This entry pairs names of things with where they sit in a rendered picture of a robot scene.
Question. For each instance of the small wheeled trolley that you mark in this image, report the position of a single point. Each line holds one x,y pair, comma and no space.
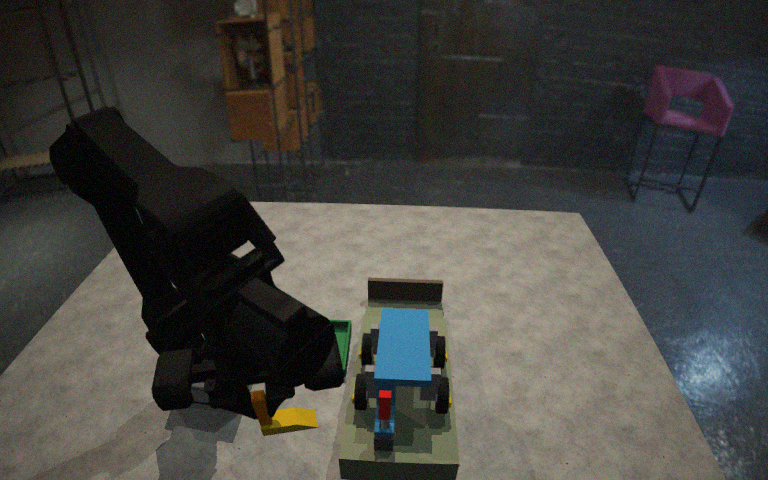
403,343

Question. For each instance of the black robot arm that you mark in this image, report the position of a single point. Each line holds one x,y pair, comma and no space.
191,222

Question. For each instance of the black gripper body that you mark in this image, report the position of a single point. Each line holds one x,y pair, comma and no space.
224,368

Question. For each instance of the green tray walls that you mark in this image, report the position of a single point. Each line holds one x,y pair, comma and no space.
344,324

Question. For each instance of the green tray floor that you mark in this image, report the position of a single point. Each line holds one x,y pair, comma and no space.
341,335

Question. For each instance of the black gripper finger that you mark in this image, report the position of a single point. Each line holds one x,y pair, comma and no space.
239,403
276,395

